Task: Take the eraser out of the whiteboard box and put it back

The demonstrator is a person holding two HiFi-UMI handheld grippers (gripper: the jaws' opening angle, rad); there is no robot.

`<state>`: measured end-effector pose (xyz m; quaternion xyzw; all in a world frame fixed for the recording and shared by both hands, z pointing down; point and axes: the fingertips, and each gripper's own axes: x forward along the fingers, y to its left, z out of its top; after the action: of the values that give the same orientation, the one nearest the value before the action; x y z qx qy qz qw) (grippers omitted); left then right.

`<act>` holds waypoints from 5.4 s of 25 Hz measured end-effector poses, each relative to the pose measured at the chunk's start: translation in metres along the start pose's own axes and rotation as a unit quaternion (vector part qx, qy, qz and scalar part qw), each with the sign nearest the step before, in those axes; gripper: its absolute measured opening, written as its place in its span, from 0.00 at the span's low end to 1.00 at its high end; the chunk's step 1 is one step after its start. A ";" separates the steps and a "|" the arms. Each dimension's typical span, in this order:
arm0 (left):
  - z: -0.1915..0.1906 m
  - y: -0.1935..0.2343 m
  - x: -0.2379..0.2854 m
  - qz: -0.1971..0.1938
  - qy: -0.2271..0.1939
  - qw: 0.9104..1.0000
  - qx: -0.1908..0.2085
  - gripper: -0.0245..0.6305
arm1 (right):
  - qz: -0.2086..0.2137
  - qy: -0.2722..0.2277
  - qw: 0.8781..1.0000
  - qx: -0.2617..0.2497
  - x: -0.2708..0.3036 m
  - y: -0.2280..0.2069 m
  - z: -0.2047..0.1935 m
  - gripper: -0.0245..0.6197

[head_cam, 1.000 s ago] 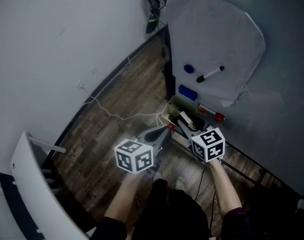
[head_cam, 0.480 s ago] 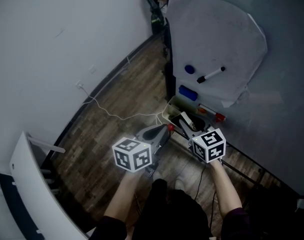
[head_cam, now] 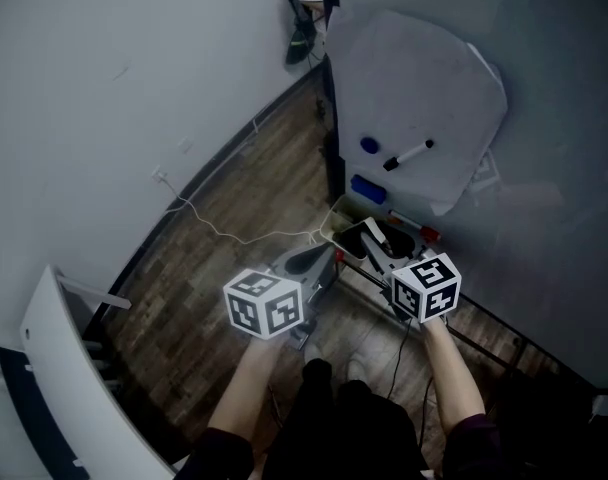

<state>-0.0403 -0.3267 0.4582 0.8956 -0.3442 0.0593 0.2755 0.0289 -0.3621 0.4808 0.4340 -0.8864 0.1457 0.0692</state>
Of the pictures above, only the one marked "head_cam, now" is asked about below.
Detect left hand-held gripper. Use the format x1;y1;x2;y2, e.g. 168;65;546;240
222;244;339;352

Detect thin black cable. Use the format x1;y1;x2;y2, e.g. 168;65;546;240
386;317;435;447

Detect person's grey shoe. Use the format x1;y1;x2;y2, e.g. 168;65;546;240
345;353;374;383
302;338;335;367

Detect person's dark right sleeve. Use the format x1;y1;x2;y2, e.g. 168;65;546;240
441;412;508;480

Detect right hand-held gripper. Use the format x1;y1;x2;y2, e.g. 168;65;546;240
359;219;463;325

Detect black whiteboard stand post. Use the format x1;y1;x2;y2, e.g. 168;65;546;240
321;55;347;208

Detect person's right forearm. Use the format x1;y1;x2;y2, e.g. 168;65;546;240
422;317;488;435

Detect blue whiteboard eraser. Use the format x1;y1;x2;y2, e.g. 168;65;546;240
350;173;388;206

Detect white power cable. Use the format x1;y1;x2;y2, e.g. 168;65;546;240
156;170;331;246

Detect person's left forearm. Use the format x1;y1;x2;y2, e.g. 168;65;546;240
207;336;286;435

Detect large whiteboard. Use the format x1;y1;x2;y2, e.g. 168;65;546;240
326;0;608;390

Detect black hanging cable bundle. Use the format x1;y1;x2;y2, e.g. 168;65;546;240
283;0;326;67

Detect person's dark trousers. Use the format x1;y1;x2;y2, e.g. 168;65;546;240
256;357;433;480

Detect red-capped white marker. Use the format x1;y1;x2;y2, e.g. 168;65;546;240
387;209;442;243

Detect black-capped white marker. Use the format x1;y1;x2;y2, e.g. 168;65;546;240
382;138;436;173

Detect person's dark sleeve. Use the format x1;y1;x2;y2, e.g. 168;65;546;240
172;425;256;480
441;412;508;480

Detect person's dark left sleeve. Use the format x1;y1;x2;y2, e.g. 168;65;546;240
172;425;256;480

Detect large white paper sheet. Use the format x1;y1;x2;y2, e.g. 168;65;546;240
327;8;509;217

